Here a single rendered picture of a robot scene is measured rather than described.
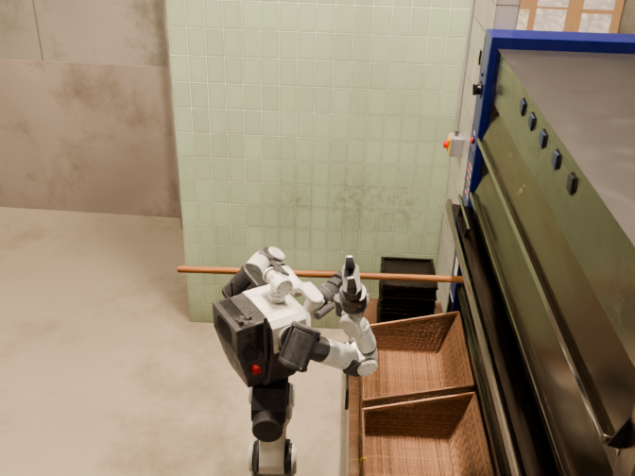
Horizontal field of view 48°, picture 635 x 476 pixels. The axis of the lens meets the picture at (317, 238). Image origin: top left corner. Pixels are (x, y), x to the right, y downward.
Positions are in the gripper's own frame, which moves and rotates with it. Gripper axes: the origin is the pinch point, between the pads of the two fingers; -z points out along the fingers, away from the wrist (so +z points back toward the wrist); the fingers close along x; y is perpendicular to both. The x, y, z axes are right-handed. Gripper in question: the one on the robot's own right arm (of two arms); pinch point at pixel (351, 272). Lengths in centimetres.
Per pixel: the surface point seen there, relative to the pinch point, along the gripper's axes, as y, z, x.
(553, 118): 68, -21, 37
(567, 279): 60, -12, -17
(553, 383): 55, 10, -38
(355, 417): -4, 122, 6
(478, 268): 49, 50, 32
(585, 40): 105, 11, 116
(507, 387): 45, 23, -32
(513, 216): 57, 13, 27
